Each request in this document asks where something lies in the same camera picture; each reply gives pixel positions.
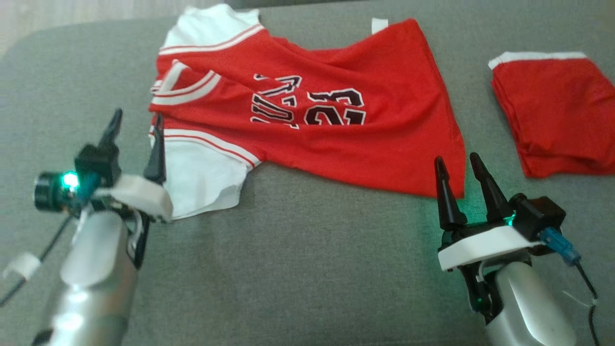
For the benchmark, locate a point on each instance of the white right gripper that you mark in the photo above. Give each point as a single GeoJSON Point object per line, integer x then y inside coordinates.
{"type": "Point", "coordinates": [480, 247]}

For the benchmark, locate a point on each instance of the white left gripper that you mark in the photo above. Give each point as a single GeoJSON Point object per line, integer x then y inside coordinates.
{"type": "Point", "coordinates": [144, 197]}

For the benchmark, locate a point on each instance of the red basketball jersey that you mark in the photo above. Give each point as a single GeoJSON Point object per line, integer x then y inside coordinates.
{"type": "Point", "coordinates": [360, 144]}

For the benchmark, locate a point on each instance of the red white-trimmed shorts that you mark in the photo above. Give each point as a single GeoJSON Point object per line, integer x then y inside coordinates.
{"type": "Point", "coordinates": [557, 110]}

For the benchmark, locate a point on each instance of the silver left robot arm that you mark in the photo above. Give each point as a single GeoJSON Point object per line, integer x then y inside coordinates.
{"type": "Point", "coordinates": [91, 278]}

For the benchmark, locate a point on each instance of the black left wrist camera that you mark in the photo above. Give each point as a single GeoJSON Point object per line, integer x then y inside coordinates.
{"type": "Point", "coordinates": [98, 163]}

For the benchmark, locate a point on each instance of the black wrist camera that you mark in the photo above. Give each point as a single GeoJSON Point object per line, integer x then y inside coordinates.
{"type": "Point", "coordinates": [540, 216]}
{"type": "Point", "coordinates": [98, 163]}

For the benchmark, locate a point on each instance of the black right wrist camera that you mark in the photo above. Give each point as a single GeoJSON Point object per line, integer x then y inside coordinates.
{"type": "Point", "coordinates": [540, 216]}

